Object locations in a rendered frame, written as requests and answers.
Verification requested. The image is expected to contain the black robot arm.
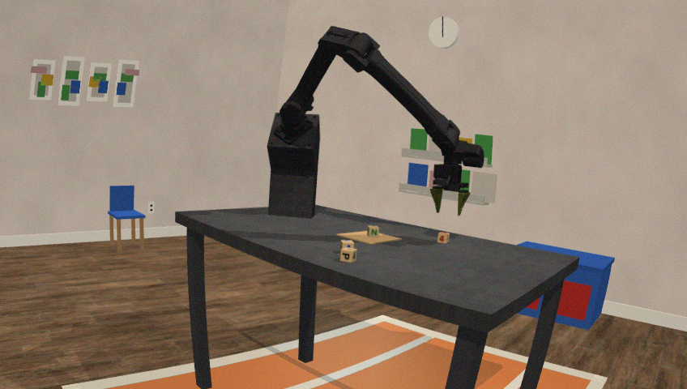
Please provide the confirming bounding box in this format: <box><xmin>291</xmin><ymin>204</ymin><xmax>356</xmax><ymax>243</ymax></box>
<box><xmin>273</xmin><ymin>26</ymin><xmax>484</xmax><ymax>186</ymax></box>

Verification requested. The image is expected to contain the tan flat mat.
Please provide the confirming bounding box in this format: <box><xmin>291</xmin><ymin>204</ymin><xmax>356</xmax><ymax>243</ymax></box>
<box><xmin>336</xmin><ymin>231</ymin><xmax>402</xmax><ymax>245</ymax></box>

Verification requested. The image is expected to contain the tan letter block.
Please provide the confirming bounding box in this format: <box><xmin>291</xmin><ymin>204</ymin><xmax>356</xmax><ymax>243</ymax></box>
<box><xmin>340</xmin><ymin>247</ymin><xmax>356</xmax><ymax>263</ymax></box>
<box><xmin>367</xmin><ymin>225</ymin><xmax>379</xmax><ymax>237</ymax></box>
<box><xmin>340</xmin><ymin>240</ymin><xmax>354</xmax><ymax>250</ymax></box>
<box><xmin>437</xmin><ymin>232</ymin><xmax>450</xmax><ymax>244</ymax></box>

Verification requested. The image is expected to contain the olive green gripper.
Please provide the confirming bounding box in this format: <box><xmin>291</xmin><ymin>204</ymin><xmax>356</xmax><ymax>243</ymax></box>
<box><xmin>430</xmin><ymin>182</ymin><xmax>470</xmax><ymax>216</ymax></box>

